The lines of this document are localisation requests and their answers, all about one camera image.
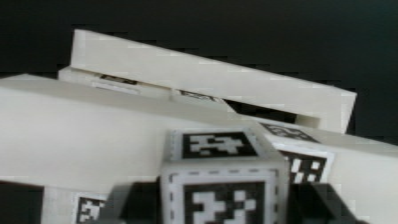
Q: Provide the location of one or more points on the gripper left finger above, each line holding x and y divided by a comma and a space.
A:
131, 205

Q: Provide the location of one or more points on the white chair leg block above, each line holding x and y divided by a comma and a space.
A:
128, 86

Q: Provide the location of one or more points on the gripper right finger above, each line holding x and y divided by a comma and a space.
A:
316, 206

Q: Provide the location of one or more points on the white chair back frame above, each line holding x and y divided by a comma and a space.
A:
83, 140

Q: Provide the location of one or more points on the white chair leg tagged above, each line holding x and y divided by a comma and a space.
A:
199, 100

